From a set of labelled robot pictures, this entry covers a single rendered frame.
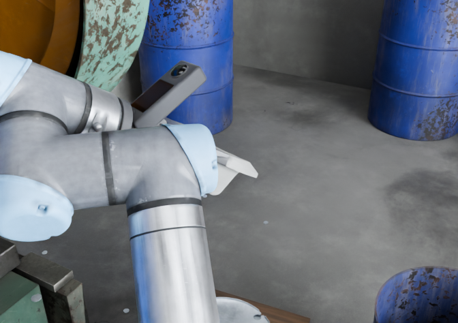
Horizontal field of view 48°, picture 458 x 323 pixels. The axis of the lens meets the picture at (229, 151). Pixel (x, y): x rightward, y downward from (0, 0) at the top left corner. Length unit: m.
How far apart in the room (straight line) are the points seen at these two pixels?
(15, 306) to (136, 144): 0.80
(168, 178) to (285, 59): 3.72
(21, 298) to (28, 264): 0.11
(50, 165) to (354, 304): 1.73
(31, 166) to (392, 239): 2.09
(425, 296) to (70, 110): 1.29
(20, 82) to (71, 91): 0.06
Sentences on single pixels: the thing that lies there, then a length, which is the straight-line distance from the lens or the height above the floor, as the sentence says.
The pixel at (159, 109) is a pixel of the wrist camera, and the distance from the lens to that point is 0.63.
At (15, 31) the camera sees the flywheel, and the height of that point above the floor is 1.16.
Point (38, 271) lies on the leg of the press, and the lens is 1.31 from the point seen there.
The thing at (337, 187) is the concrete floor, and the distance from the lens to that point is 2.74.
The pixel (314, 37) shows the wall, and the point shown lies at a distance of 4.04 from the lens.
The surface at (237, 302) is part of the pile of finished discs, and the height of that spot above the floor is 0.38.
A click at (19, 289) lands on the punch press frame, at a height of 0.65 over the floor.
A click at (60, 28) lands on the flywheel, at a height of 1.20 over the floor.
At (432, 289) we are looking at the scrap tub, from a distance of 1.65.
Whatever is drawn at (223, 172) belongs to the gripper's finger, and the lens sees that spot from 0.67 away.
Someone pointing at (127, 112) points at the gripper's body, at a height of 1.22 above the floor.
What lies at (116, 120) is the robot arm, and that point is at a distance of 0.60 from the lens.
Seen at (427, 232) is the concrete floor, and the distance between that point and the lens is 2.55.
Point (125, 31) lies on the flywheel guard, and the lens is 1.03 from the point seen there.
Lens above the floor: 1.47
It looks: 29 degrees down
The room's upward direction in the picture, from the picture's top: straight up
